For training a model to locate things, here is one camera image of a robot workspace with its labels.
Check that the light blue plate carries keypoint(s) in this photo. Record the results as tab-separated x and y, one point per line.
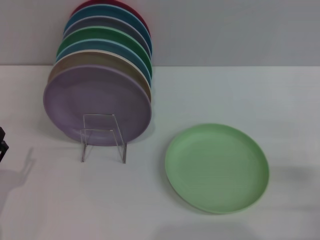
100	45

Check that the maroon red plate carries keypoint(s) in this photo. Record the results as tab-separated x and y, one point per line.
105	2

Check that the dark teal plate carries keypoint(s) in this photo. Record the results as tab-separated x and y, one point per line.
105	11

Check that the clear acrylic plate rack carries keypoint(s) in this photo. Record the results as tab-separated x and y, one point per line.
120	145

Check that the grey plate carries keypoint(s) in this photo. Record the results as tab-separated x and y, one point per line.
105	22

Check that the dark green plate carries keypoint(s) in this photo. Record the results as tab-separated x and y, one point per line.
100	33

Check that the beige plate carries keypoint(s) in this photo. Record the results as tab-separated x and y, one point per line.
105	58

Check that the light green plate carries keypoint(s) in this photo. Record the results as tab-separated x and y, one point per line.
215	170

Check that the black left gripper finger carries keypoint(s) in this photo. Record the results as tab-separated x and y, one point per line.
3	152
2	133

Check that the lavender purple plate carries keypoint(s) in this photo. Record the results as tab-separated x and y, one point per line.
95	100

